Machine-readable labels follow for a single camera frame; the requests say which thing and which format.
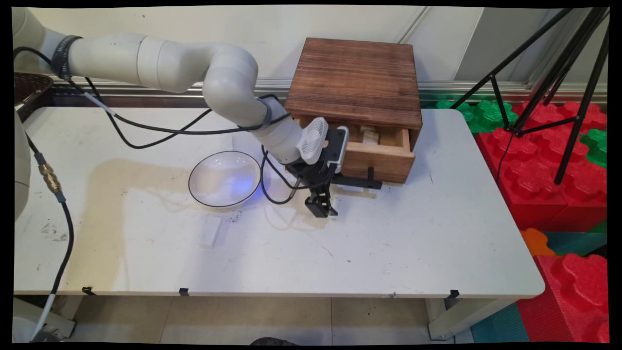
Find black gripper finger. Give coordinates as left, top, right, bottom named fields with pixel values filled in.
left=318, top=186, right=340, bottom=218
left=305, top=192, right=331, bottom=219

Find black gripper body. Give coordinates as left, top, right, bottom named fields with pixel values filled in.
left=285, top=163, right=342, bottom=198

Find black drawer handle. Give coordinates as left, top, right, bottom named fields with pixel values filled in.
left=333, top=167, right=383, bottom=191

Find white vented wrist module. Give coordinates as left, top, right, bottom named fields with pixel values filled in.
left=295, top=117, right=329, bottom=165

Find white bowl with black rim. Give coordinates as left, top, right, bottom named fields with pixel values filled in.
left=188, top=151, right=263, bottom=209

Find dark wooden drawer cabinet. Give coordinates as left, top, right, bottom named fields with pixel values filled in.
left=284, top=38, right=423, bottom=152

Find dark grey floor object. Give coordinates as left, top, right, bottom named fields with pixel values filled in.
left=249, top=337, right=298, bottom=346

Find white table leg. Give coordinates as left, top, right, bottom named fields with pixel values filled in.
left=426, top=297, right=517, bottom=341
left=14, top=296, right=84, bottom=341

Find wide green foam block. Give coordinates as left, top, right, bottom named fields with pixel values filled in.
left=435, top=99, right=518, bottom=134

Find orange foam piece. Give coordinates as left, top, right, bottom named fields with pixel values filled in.
left=520, top=228, right=555, bottom=257

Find teal foam mat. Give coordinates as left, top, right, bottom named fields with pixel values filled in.
left=543, top=231, right=608, bottom=256

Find small green foam block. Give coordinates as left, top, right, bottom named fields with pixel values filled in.
left=579, top=129, right=608, bottom=170

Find brown wicker basket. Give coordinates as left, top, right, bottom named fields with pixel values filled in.
left=14, top=72, right=53, bottom=106

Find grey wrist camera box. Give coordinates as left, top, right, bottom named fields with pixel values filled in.
left=323, top=125, right=350, bottom=175

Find grey velcro cable strap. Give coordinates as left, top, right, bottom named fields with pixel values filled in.
left=51, top=35, right=83, bottom=80
left=257, top=94, right=276, bottom=130

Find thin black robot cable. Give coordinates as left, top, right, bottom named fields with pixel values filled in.
left=14, top=46, right=303, bottom=205

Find aluminium wall rail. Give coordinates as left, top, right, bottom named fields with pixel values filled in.
left=49, top=75, right=608, bottom=109

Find black camera tripod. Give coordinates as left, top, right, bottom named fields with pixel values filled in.
left=449, top=7, right=610, bottom=185

